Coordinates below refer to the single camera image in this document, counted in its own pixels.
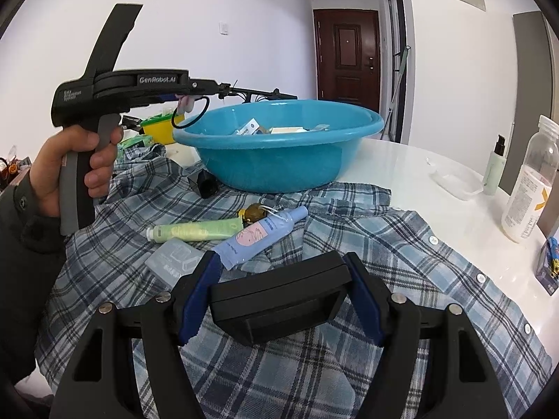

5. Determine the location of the black case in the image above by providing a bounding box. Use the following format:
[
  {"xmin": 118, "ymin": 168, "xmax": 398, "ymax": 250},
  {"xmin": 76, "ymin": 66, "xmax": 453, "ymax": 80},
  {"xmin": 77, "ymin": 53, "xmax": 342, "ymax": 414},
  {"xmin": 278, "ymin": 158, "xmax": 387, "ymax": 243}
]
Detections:
[{"xmin": 209, "ymin": 252, "xmax": 351, "ymax": 346}]

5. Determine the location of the person left hand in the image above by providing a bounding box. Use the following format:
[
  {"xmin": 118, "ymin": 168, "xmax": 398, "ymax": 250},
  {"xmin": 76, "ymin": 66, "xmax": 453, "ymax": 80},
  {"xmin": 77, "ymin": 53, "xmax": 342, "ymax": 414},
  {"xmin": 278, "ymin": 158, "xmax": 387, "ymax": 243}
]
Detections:
[{"xmin": 29, "ymin": 125, "xmax": 123, "ymax": 218}]

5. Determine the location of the green tissue box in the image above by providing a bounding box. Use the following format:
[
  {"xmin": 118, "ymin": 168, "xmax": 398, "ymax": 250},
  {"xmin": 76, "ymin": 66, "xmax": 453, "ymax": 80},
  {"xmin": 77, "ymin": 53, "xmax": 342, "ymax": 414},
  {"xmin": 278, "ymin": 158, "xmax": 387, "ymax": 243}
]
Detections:
[{"xmin": 117, "ymin": 134, "xmax": 153, "ymax": 150}]

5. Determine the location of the grey rectangular box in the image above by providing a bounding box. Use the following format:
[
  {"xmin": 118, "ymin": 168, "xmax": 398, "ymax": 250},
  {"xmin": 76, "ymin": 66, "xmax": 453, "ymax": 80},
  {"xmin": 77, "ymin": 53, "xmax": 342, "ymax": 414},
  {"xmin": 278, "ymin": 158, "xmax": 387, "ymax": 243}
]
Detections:
[{"xmin": 146, "ymin": 238, "xmax": 204, "ymax": 288}]

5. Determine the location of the yellow green-lid bucket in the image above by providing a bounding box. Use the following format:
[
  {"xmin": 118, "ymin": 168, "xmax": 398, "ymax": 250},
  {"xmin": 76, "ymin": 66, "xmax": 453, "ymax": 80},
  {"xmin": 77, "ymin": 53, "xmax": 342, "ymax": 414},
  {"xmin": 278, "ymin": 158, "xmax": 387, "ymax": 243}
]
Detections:
[{"xmin": 140, "ymin": 112, "xmax": 175, "ymax": 145}]

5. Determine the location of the green cosmetic tube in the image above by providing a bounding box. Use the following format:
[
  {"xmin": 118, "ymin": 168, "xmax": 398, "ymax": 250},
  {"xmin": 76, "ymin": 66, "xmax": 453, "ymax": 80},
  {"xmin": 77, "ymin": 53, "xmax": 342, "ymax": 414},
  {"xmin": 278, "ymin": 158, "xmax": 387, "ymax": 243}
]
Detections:
[{"xmin": 146, "ymin": 218, "xmax": 244, "ymax": 243}]

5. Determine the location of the blue plaid shirt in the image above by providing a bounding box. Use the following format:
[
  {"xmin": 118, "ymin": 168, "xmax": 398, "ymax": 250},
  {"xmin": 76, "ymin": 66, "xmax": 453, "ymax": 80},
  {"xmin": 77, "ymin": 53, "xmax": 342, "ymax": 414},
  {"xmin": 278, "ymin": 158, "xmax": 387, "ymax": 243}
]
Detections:
[{"xmin": 38, "ymin": 148, "xmax": 558, "ymax": 418}]

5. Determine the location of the black bicycle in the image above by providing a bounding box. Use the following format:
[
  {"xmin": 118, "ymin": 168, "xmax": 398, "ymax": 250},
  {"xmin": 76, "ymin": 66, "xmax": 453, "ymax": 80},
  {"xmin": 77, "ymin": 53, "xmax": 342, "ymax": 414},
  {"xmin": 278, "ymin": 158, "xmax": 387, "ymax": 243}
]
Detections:
[{"xmin": 217, "ymin": 83, "xmax": 298, "ymax": 103}]

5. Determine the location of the small amber glass bottle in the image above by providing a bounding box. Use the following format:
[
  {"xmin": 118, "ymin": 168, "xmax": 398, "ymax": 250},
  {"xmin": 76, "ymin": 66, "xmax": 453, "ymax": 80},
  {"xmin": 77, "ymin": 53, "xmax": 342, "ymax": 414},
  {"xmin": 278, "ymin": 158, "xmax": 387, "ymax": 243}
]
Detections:
[{"xmin": 238, "ymin": 203, "xmax": 268, "ymax": 227}]

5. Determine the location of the clear plastic tray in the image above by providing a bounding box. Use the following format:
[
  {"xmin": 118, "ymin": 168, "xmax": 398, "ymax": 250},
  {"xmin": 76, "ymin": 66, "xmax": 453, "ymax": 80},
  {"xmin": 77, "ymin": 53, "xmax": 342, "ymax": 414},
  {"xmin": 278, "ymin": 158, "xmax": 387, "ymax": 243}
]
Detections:
[{"xmin": 431, "ymin": 166, "xmax": 483, "ymax": 201}]

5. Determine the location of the blue white Raison box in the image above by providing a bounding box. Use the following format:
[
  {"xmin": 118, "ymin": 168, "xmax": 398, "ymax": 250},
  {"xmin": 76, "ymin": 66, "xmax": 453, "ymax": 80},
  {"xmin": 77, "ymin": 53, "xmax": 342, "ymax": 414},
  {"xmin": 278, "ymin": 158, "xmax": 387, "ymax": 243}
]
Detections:
[{"xmin": 235, "ymin": 118, "xmax": 265, "ymax": 135}]

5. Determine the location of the small blue battery pack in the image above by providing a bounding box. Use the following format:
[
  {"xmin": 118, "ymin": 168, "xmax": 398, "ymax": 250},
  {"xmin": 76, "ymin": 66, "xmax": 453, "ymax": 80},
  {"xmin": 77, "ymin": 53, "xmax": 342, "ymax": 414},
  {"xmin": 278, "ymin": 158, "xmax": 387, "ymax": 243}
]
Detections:
[{"xmin": 535, "ymin": 236, "xmax": 559, "ymax": 296}]

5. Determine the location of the clear bottle white label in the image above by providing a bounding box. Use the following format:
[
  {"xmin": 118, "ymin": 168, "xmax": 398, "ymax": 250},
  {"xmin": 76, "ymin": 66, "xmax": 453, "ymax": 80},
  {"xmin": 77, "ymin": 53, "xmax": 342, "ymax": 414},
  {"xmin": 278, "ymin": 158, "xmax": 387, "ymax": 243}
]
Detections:
[{"xmin": 501, "ymin": 116, "xmax": 558, "ymax": 243}]

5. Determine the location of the blue plastic basin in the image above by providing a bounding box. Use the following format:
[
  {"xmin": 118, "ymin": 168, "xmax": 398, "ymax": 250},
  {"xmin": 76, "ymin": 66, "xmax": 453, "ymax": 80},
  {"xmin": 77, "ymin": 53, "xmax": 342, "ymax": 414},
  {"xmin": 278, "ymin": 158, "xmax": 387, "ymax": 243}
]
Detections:
[{"xmin": 173, "ymin": 100, "xmax": 385, "ymax": 193}]

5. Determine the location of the cream square box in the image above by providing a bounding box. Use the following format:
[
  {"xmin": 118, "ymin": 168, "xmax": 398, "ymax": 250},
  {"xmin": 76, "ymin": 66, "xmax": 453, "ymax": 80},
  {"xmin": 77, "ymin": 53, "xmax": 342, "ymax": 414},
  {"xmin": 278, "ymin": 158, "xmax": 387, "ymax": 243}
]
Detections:
[{"xmin": 269, "ymin": 127, "xmax": 307, "ymax": 134}]

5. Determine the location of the green pump bottle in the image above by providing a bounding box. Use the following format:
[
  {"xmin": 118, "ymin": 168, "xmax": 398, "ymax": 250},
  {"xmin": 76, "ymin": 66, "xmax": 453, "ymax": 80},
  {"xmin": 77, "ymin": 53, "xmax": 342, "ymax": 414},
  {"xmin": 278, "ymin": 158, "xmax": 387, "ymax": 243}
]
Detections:
[{"xmin": 483, "ymin": 134, "xmax": 507, "ymax": 196}]

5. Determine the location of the dark brown entry door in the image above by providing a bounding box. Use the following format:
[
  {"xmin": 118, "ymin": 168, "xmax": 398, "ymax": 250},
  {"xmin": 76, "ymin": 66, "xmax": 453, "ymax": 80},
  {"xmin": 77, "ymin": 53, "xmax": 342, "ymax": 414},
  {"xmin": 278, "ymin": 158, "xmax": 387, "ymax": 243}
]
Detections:
[{"xmin": 313, "ymin": 9, "xmax": 381, "ymax": 112}]

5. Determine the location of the grey gold refrigerator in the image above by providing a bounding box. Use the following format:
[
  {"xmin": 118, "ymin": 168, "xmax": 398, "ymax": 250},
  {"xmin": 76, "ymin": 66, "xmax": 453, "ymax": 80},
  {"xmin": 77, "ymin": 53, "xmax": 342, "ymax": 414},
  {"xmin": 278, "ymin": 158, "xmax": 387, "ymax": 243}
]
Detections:
[{"xmin": 497, "ymin": 10, "xmax": 559, "ymax": 195}]

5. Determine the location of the black hair tie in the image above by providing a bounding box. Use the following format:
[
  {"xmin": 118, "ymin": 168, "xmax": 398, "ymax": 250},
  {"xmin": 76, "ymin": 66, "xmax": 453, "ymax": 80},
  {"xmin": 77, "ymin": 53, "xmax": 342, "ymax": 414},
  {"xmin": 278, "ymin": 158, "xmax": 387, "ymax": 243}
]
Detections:
[{"xmin": 170, "ymin": 95, "xmax": 211, "ymax": 131}]

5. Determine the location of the light switch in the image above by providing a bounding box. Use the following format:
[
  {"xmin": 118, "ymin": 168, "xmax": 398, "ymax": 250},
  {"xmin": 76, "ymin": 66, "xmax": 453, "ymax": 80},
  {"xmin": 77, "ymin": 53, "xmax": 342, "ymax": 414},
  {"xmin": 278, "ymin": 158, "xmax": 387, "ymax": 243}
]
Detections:
[{"xmin": 219, "ymin": 22, "xmax": 229, "ymax": 36}]

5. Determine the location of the mop handle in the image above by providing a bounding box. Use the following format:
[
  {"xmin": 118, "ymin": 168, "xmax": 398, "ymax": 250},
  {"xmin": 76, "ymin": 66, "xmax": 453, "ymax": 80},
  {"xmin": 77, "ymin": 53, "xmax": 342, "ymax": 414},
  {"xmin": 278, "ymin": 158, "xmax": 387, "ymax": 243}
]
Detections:
[{"xmin": 381, "ymin": 45, "xmax": 411, "ymax": 138}]

